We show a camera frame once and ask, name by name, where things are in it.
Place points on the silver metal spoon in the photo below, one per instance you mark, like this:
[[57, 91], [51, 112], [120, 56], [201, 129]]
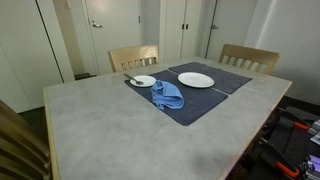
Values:
[[138, 81]]

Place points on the silver aluminium extrusion rail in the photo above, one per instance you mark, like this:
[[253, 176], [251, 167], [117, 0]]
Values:
[[315, 131], [313, 166]]

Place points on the small white round plate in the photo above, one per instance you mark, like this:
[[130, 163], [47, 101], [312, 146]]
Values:
[[149, 80]]

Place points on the blue microfibre towel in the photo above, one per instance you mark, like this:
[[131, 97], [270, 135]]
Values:
[[166, 96]]

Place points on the white closet door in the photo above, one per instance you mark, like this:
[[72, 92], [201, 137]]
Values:
[[194, 33], [173, 33]]

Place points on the light wooden slatted chair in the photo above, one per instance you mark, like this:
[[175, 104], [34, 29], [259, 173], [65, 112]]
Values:
[[248, 51], [133, 53], [16, 140]]

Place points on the large white round plate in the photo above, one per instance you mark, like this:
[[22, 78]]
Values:
[[195, 80]]

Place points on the dark blue woven placemat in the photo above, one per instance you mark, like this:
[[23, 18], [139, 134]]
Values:
[[230, 80], [200, 103]]

